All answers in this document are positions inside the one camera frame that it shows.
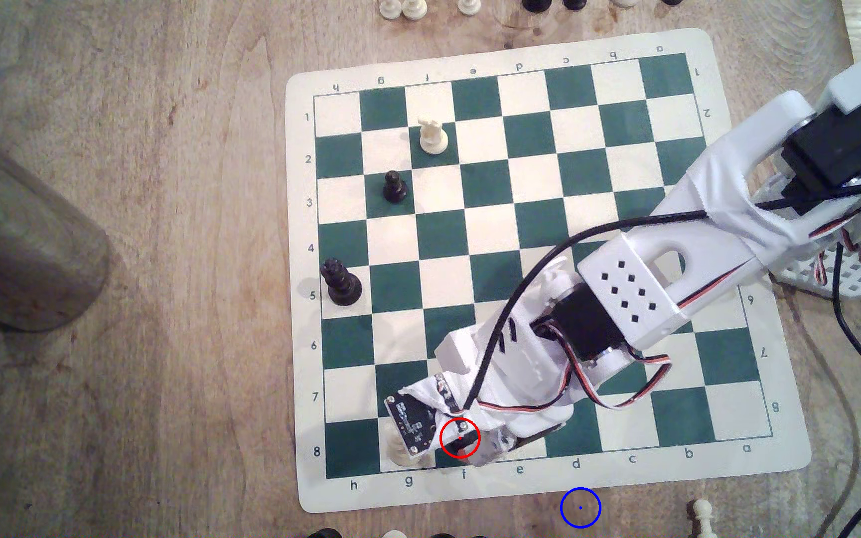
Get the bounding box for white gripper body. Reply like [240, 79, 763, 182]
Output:
[434, 263, 590, 451]

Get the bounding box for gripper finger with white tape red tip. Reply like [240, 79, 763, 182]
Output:
[469, 433, 515, 469]
[436, 392, 481, 428]

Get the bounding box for white lattice robot base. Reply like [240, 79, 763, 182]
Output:
[750, 168, 861, 300]

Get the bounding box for white chess piece round base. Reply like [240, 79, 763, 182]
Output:
[386, 418, 437, 472]

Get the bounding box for green and cream chess mat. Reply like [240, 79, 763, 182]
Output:
[284, 27, 813, 515]

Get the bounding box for tall black chess piece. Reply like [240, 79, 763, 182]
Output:
[321, 257, 364, 307]

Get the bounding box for black pawn chess piece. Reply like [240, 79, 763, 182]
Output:
[382, 169, 410, 205]

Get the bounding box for white knight chess piece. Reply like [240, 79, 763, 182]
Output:
[417, 115, 451, 156]

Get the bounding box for black camera circuit board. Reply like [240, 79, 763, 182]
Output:
[384, 374, 463, 456]

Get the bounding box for red white black servo wire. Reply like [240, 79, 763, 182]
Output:
[475, 321, 674, 416]

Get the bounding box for black camera cable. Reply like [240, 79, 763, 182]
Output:
[465, 173, 861, 416]

